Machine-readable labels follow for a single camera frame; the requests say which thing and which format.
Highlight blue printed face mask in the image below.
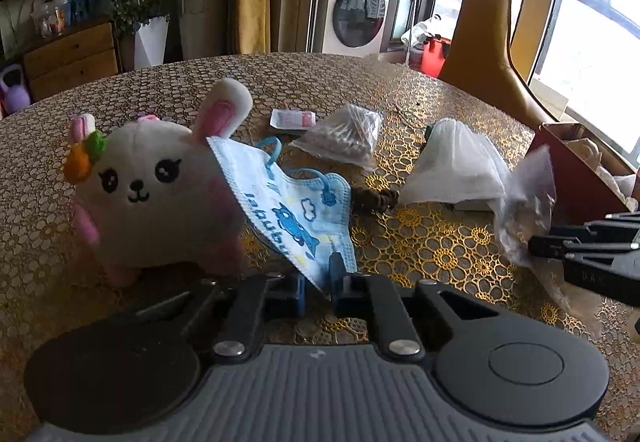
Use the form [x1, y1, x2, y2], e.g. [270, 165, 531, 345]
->
[206, 136, 359, 300]

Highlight white tall planter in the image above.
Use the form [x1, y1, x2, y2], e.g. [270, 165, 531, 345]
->
[132, 16, 170, 70]

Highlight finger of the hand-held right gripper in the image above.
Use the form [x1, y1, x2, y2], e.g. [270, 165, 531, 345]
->
[528, 234, 640, 259]
[582, 212, 640, 243]

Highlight black framed window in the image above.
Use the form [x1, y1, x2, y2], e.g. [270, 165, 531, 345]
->
[435, 0, 640, 173]

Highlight brown hair scrunchie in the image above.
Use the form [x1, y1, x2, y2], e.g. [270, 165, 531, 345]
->
[350, 188, 401, 214]

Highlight wooden drawer cabinet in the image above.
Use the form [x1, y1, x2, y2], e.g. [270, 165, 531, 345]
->
[20, 19, 121, 102]

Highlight cotton swab bag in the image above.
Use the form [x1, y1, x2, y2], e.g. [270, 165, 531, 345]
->
[290, 102, 385, 169]

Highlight clear plastic bag dark contents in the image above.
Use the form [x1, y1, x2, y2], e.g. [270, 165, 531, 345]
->
[492, 145, 571, 283]

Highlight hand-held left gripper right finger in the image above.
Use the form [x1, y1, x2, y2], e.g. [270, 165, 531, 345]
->
[330, 254, 507, 363]

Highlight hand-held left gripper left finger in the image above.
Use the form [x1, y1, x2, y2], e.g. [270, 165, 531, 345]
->
[97, 272, 307, 363]

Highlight red plastic container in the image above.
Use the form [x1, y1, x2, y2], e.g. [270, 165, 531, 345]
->
[410, 36, 453, 78]

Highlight red rectangular box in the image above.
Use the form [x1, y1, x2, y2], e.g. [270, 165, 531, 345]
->
[530, 122, 640, 223]

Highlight mustard yellow giraffe statue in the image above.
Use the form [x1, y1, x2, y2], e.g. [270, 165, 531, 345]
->
[437, 0, 551, 133]

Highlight small pink white packet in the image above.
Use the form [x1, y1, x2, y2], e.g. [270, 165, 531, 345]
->
[270, 109, 317, 131]

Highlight doll in clear case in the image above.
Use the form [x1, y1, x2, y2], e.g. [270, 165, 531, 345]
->
[32, 0, 68, 38]

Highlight white storage box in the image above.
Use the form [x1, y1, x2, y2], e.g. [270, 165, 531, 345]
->
[530, 76, 571, 119]

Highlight white plastic bag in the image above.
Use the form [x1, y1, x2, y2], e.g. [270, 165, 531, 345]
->
[399, 118, 511, 211]

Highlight white plush rabbit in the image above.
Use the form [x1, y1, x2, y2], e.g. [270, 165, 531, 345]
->
[62, 78, 254, 287]

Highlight purple kettlebell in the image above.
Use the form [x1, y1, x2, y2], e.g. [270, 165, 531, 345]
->
[0, 64, 32, 115]

